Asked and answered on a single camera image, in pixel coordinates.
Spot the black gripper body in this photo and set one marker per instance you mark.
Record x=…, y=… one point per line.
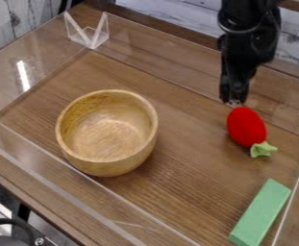
x=248, y=46

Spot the light wooden bowl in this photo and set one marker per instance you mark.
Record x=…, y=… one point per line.
x=106, y=132

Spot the clear acrylic corner bracket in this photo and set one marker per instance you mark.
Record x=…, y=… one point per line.
x=89, y=37

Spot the red felt strawberry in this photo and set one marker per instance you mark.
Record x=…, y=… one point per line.
x=249, y=132

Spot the black table leg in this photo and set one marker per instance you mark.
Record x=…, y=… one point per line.
x=24, y=212

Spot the green foam block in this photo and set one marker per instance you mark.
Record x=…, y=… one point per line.
x=261, y=214

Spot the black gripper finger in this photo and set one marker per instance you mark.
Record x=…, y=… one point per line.
x=235, y=89

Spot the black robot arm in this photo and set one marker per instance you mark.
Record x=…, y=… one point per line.
x=247, y=11

